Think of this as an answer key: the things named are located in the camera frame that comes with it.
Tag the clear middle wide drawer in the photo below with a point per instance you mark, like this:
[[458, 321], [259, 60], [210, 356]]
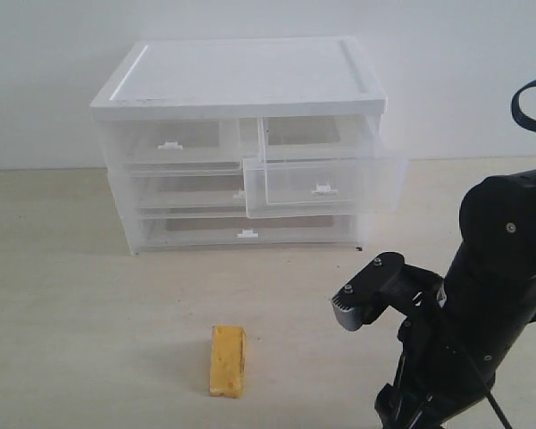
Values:
[[187, 190]]

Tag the yellow cheese block sponge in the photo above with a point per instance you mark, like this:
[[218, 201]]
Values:
[[227, 362]]

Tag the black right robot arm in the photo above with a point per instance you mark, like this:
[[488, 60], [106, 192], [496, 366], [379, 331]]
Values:
[[467, 321]]

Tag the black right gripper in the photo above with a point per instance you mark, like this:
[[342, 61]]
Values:
[[436, 378]]

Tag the white plastic drawer cabinet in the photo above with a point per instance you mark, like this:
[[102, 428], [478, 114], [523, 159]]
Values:
[[234, 79]]

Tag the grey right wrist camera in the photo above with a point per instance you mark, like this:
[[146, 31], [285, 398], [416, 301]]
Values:
[[364, 297]]

